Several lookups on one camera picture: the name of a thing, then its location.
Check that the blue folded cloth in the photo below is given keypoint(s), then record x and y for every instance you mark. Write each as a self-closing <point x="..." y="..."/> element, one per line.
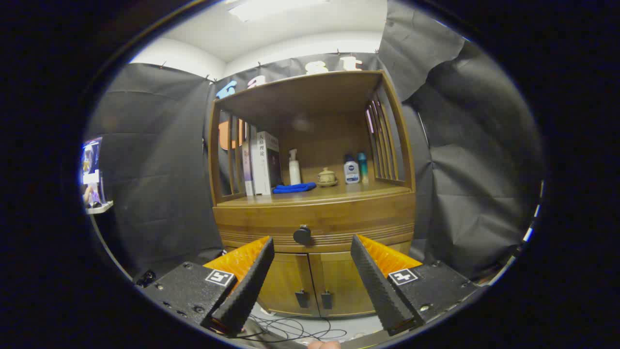
<point x="293" y="188"/>

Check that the small black floor device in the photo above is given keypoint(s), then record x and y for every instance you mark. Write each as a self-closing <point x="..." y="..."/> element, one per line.
<point x="146" y="278"/>

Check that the white pump bottle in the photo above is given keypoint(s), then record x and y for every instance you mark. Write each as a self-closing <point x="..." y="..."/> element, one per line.
<point x="294" y="172"/>

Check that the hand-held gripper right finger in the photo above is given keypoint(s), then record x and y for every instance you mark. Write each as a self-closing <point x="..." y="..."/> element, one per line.
<point x="378" y="286"/>

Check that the wooden cabinet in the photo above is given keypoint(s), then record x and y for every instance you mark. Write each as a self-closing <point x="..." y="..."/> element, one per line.
<point x="300" y="97"/>

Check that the wooden cabinet door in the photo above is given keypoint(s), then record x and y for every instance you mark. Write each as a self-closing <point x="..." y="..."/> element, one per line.
<point x="339" y="281"/>
<point x="286" y="281"/>

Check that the teal bottle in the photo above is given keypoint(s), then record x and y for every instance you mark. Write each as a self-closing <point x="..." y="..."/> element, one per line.
<point x="364" y="168"/>

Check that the beige lidded teacup with saucer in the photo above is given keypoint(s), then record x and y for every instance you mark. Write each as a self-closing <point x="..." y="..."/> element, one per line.
<point x="327" y="178"/>

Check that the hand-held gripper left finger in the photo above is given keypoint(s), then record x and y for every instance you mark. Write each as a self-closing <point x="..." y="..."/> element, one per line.
<point x="247" y="291"/>

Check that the thick white book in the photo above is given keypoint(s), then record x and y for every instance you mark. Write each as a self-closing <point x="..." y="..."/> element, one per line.
<point x="261" y="165"/>

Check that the white lotion bottle blue cap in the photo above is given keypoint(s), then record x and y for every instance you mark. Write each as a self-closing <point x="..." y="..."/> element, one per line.
<point x="351" y="172"/>

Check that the wooden drawer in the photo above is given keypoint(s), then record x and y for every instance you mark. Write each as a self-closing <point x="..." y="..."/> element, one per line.
<point x="339" y="218"/>

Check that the black round drawer knob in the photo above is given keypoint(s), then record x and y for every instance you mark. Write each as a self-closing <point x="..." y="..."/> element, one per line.
<point x="302" y="235"/>

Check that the thin purple book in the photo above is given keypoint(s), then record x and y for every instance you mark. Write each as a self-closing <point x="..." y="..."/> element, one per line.
<point x="247" y="169"/>

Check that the wooden countertop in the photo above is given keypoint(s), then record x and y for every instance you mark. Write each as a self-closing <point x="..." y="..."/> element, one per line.
<point x="339" y="191"/>

